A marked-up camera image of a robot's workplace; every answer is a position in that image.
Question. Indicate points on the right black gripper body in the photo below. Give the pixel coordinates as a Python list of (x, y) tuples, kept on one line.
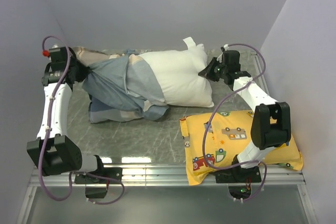
[(217, 71)]

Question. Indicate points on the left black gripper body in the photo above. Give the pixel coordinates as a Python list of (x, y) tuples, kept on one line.
[(80, 70)]

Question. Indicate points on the blue plaid pillowcase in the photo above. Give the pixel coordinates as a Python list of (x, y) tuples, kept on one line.
[(121, 87)]

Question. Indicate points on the white pillow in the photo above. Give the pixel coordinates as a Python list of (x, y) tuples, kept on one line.
[(177, 74)]

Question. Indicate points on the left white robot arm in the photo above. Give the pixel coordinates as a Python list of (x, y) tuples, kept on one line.
[(53, 152)]

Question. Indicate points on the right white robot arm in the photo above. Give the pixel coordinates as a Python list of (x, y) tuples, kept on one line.
[(271, 125)]

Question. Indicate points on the yellow cartoon vehicle pillow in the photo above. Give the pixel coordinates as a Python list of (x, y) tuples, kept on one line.
[(227, 136)]

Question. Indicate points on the black box under left base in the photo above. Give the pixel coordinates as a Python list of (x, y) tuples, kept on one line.
[(96, 192)]

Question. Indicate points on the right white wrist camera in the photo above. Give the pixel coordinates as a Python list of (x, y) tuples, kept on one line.
[(223, 50)]

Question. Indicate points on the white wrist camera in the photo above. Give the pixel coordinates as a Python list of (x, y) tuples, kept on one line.
[(223, 50), (47, 52)]

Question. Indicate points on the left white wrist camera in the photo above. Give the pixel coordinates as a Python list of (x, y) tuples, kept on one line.
[(47, 52)]

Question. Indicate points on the aluminium right side rail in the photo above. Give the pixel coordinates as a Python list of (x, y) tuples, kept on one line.
[(261, 81)]

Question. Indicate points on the aluminium rail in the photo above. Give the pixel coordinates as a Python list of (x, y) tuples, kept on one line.
[(172, 175), (261, 81)]

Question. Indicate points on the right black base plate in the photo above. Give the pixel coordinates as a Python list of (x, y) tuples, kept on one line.
[(237, 175)]

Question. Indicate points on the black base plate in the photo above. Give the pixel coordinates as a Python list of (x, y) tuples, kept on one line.
[(237, 175), (100, 176)]

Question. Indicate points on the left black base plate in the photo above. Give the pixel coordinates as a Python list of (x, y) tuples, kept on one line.
[(100, 176)]

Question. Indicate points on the aluminium front rail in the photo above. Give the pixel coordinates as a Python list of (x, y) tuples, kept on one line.
[(172, 175)]

